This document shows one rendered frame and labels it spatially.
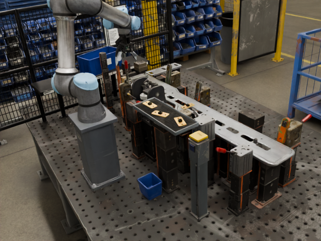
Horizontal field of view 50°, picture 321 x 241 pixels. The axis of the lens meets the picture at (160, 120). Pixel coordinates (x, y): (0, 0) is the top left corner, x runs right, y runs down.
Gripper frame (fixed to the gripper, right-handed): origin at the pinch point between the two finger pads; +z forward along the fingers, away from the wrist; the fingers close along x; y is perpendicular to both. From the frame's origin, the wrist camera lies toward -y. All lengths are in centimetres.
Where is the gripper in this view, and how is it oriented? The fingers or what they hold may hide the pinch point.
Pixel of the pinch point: (125, 62)
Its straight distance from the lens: 232.4
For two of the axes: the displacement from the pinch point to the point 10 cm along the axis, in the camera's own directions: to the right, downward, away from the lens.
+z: 0.6, 8.7, 4.9
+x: 8.1, -3.3, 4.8
